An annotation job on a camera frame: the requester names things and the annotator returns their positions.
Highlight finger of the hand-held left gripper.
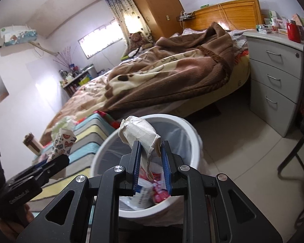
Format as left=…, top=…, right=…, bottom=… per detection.
left=28, top=157, right=51, bottom=175
left=32, top=154, right=70, bottom=186

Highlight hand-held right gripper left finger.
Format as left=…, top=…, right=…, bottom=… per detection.
left=15, top=140, right=142, bottom=243

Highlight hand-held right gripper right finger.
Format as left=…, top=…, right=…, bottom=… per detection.
left=161, top=140, right=280, bottom=243

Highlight translucent bin liner bag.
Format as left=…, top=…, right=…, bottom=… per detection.
left=93, top=121, right=211, bottom=227

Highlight beige paper bag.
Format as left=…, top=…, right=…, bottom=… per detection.
left=118, top=115, right=162, bottom=181

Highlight white round trash bin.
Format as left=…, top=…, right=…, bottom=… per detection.
left=91, top=114, right=203, bottom=220

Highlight person's left hand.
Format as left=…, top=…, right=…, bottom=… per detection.
left=0, top=205, right=35, bottom=237

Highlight beige thermos flask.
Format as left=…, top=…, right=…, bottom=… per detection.
left=22, top=133, right=44, bottom=155

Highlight pink red wrapper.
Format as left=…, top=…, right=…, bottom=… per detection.
left=139, top=169, right=172, bottom=205

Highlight white printed packet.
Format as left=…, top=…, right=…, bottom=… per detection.
left=120, top=180, right=155, bottom=211

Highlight green wipes packet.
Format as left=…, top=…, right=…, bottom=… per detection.
left=52, top=116, right=76, bottom=135

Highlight cluttered side table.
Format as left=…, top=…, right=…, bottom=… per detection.
left=59, top=64, right=100, bottom=97

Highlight bed with yellow sheet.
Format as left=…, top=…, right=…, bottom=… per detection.
left=39, top=29, right=251, bottom=145

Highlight grey bucket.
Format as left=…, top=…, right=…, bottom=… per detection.
left=87, top=65, right=98, bottom=79

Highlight brown cream fleece blanket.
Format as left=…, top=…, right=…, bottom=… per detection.
left=41, top=22, right=235, bottom=137

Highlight dried branches in vase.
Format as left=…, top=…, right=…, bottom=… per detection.
left=53, top=47, right=76, bottom=69

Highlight air conditioner pipe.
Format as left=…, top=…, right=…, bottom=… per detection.
left=30, top=42, right=60, bottom=56

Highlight brown teddy bear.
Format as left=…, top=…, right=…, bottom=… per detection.
left=129, top=31, right=154, bottom=51

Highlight window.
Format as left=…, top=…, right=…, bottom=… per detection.
left=77, top=19, right=124, bottom=59

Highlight grey drawer cabinet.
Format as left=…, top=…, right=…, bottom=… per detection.
left=242, top=29, right=304, bottom=137

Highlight patterned curtain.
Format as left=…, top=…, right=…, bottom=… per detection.
left=104, top=0, right=153, bottom=44

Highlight wooden wardrobe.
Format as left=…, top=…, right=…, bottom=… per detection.
left=127, top=0, right=184, bottom=40

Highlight wooden headboard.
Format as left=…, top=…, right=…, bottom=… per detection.
left=191, top=0, right=265, bottom=32

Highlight cluster of small medicine boxes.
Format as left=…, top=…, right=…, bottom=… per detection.
left=256, top=10, right=304, bottom=36

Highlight red jar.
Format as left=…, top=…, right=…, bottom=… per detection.
left=286, top=19, right=302, bottom=44

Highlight wall air conditioner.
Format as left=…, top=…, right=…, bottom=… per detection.
left=0, top=25, right=39, bottom=48

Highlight wall power strip shelf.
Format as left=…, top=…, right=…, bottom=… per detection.
left=177, top=11, right=194, bottom=22

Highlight white charging cables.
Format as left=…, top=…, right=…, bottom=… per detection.
left=217, top=3, right=231, bottom=30

